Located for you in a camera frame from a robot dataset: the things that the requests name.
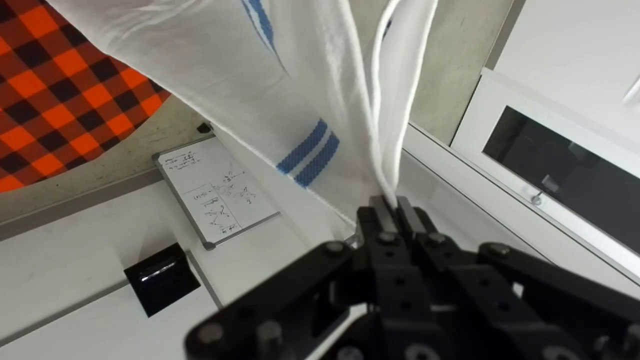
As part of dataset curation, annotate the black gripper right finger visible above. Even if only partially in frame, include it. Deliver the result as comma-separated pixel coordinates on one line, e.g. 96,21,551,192
398,198,640,360

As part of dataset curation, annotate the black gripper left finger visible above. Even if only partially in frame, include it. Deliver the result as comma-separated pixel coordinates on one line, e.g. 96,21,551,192
185,195,429,360

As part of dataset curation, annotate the white towel with blue stripes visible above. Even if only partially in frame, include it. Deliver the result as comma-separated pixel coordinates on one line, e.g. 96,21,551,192
46,0,443,225

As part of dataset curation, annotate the white door with dark window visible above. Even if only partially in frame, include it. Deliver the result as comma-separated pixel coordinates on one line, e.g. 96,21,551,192
451,67,640,284

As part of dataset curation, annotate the black wall-mounted holder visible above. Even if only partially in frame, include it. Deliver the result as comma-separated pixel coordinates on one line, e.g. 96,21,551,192
122,243,203,321

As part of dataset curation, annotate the small white dry-erase board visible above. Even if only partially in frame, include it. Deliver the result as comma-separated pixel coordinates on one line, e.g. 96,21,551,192
154,135,282,253

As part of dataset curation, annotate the red black checked tablecloth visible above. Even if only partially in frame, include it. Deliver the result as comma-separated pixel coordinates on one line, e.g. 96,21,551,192
0,0,172,197

